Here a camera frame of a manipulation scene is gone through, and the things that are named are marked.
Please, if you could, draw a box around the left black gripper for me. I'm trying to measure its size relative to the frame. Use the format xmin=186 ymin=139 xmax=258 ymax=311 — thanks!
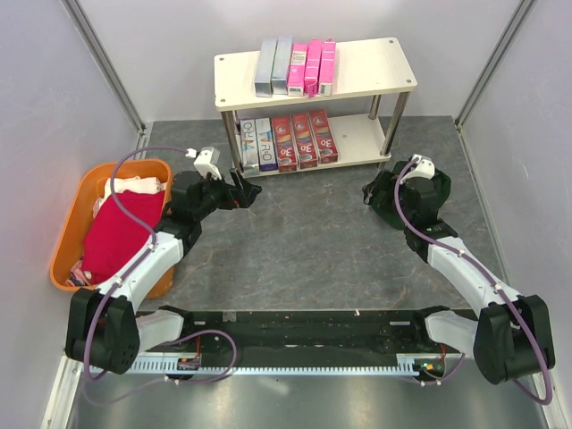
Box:
xmin=193 ymin=168 xmax=261 ymax=221

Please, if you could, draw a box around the purple silver toothpaste box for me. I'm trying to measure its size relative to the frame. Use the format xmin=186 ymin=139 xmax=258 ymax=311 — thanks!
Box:
xmin=255 ymin=118 xmax=278 ymax=172
xmin=240 ymin=119 xmax=259 ymax=172

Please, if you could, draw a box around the silver red toothpaste box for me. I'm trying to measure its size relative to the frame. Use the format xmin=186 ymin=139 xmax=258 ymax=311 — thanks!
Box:
xmin=271 ymin=116 xmax=298 ymax=172

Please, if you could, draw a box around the red 3D toothpaste box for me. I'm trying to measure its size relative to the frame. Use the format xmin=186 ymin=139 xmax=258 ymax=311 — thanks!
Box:
xmin=290 ymin=114 xmax=318 ymax=169
xmin=308 ymin=109 xmax=339 ymax=164

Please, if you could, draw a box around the silver toothpaste box small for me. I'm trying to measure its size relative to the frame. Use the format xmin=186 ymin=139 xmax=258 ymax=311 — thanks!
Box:
xmin=254 ymin=38 xmax=277 ymax=97

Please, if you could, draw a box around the silver Protefix toothpaste box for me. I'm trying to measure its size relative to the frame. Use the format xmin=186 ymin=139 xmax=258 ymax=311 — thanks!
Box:
xmin=271 ymin=36 xmax=293 ymax=95

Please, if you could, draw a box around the pink toothpaste box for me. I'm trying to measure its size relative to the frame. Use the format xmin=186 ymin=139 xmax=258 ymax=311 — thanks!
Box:
xmin=304 ymin=38 xmax=323 ymax=97
xmin=287 ymin=43 xmax=307 ymax=97
xmin=318 ymin=38 xmax=336 ymax=96

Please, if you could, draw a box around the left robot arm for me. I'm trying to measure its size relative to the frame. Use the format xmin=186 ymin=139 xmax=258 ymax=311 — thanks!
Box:
xmin=64 ymin=170 xmax=262 ymax=374

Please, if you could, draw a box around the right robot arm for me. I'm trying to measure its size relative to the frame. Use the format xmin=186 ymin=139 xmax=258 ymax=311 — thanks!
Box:
xmin=393 ymin=172 xmax=555 ymax=384

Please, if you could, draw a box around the white two-tier shelf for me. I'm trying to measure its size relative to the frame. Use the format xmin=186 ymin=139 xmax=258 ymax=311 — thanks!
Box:
xmin=214 ymin=38 xmax=416 ymax=177

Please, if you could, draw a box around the black baseball cap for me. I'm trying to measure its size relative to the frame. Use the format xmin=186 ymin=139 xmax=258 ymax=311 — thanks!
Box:
xmin=362 ymin=161 xmax=451 ymax=231

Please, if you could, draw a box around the white pink cloth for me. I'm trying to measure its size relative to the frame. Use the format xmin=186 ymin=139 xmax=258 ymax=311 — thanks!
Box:
xmin=93 ymin=176 xmax=166 ymax=217

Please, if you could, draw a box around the red cloth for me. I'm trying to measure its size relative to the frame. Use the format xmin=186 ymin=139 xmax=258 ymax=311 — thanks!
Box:
xmin=81 ymin=191 xmax=164 ymax=284

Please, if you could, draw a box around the orange plastic bin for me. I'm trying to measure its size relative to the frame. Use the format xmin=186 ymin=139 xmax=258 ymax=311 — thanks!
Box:
xmin=49 ymin=158 xmax=173 ymax=294

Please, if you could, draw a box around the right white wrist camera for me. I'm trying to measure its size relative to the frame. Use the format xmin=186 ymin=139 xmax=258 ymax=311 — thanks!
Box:
xmin=406 ymin=154 xmax=436 ymax=180

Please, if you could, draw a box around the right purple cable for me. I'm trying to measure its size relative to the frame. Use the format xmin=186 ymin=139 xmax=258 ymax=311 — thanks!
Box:
xmin=395 ymin=156 xmax=554 ymax=406

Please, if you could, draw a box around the purple cable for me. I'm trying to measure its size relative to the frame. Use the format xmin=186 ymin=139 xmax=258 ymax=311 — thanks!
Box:
xmin=82 ymin=146 xmax=238 ymax=406
xmin=395 ymin=156 xmax=554 ymax=406

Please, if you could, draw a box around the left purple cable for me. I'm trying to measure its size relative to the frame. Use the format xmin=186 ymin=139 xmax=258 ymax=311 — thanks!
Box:
xmin=82 ymin=146 xmax=238 ymax=406

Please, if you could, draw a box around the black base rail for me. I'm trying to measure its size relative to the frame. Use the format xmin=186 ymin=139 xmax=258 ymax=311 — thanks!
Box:
xmin=145 ymin=307 xmax=464 ymax=358

